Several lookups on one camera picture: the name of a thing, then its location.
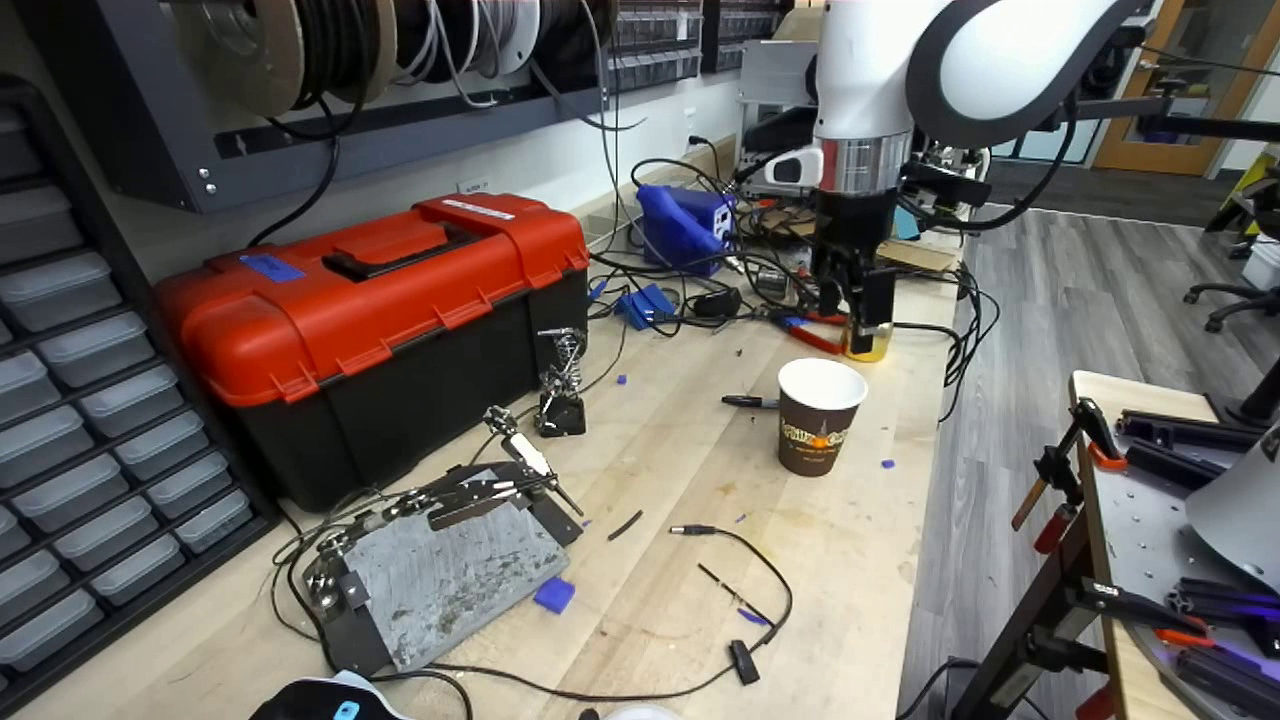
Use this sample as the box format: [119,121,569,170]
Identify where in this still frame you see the black office chair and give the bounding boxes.
[1181,166,1280,433]

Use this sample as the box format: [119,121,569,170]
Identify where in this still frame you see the silver black probe tool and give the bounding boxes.
[480,405,589,525]

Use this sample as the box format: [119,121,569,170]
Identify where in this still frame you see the black white device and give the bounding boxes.
[246,670,405,720]

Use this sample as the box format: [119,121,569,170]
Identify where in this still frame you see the thin probe blue tip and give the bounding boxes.
[690,557,781,633]

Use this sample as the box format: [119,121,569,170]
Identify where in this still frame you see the white wire spool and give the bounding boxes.
[396,0,545,89]

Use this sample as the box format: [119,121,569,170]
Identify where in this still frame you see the black orange bar clamp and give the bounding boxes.
[1007,396,1132,536]

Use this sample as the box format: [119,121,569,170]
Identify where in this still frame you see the red handled pliers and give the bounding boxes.
[766,306,834,359]

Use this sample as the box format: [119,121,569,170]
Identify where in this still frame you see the tan flange wire spool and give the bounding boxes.
[170,0,306,121]

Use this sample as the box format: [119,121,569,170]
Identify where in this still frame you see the brown paper coffee cup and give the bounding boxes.
[773,355,870,480]

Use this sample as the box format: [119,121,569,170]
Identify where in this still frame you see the small blue square piece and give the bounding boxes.
[531,575,581,619]

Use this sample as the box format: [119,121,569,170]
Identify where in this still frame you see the long thin black cable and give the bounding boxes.
[273,521,800,709]

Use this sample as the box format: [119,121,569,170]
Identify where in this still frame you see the purple black hand tools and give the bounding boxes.
[1155,572,1280,720]

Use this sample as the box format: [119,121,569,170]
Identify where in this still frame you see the small parts drawer cabinet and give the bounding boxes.
[0,78,278,712]

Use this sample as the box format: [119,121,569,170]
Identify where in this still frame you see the perforated side table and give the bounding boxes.
[952,369,1280,720]

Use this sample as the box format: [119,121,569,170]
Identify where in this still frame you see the red black toolbox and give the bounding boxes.
[153,193,591,518]

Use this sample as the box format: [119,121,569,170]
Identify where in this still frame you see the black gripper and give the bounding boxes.
[813,193,900,359]

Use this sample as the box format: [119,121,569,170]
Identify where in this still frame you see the helping hands magnifier stand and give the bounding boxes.
[531,324,591,439]

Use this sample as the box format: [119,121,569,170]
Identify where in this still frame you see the blue connector block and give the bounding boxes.
[615,285,685,333]

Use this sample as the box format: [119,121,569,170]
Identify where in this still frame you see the grey wire spool rack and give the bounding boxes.
[25,0,793,216]

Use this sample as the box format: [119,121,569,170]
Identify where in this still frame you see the grey metal plate board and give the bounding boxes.
[300,461,589,682]

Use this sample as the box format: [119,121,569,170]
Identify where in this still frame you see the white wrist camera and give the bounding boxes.
[763,145,828,193]

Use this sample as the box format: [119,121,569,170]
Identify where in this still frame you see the black cable tangle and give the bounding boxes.
[625,152,1005,423]

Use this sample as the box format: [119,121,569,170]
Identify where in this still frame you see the grey black bench machine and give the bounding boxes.
[737,33,822,152]

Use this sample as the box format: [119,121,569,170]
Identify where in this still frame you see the large black wire spool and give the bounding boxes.
[537,0,620,95]

